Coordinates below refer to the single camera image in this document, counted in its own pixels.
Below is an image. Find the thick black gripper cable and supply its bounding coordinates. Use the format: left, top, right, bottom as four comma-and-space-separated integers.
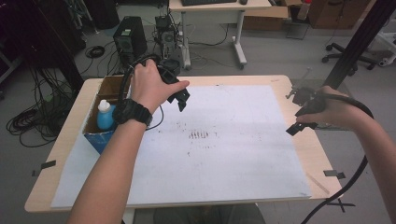
300, 92, 375, 224
117, 53, 163, 108

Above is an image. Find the thin black cable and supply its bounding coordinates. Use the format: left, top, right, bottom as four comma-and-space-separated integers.
145, 105, 165, 132

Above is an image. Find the black office chair base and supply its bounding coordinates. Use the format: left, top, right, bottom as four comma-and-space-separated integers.
321, 42, 378, 77

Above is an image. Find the open computer case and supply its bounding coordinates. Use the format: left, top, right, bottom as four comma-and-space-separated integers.
154, 14, 185, 68

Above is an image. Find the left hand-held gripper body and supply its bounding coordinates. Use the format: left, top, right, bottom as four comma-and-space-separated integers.
157, 59, 191, 99

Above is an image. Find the black bin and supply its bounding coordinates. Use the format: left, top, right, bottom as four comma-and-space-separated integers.
83, 0, 121, 31

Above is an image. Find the black computer tower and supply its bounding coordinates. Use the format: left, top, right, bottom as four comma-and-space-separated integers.
112, 16, 149, 67

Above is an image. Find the white desk with wooden top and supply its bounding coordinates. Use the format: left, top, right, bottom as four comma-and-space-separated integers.
167, 0, 274, 71

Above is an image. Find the black tape cross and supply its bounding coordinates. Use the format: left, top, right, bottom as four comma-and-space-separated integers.
326, 198, 356, 214

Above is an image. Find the flat cardboard box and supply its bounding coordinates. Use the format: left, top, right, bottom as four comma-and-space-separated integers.
242, 6, 290, 32

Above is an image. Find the bundle of black floor cables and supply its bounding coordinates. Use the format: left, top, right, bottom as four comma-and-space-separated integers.
6, 66, 77, 149

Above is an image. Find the thick black left gripper cable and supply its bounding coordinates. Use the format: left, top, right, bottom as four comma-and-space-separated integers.
117, 53, 163, 108

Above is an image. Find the white paper sheet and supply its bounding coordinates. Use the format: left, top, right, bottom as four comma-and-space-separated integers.
50, 84, 312, 209

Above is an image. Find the white device on floor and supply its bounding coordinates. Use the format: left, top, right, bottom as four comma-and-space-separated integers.
375, 30, 396, 68

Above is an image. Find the cardboard box with blue side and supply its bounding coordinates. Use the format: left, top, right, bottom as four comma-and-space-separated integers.
81, 75, 133, 155

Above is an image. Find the black keyboard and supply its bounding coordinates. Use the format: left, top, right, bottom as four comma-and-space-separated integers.
180, 0, 238, 7

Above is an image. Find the person's left hand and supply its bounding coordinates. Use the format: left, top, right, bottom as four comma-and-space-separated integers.
130, 59, 191, 115

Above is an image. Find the bottle with red cap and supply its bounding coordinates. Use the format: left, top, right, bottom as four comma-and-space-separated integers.
296, 0, 313, 21

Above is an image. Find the thick black right gripper cable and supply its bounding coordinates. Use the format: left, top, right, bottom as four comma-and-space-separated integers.
300, 92, 375, 224

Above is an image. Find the blue bottle with white cap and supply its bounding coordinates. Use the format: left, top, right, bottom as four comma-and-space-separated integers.
96, 99, 118, 132

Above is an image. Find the person's right hand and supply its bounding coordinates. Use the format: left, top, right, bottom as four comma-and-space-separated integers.
295, 85, 369, 129

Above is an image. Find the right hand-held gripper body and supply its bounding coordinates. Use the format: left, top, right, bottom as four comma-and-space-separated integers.
285, 67, 327, 118

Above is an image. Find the black wristwatch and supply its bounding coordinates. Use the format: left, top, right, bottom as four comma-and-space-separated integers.
112, 98, 154, 127

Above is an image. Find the small black cable coil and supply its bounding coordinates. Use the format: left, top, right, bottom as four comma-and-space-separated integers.
85, 45, 106, 60

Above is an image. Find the black wire frame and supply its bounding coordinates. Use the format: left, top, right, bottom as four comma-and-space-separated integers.
286, 16, 311, 41

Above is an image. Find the black tape piece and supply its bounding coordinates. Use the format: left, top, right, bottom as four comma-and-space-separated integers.
322, 169, 347, 180
31, 160, 58, 177

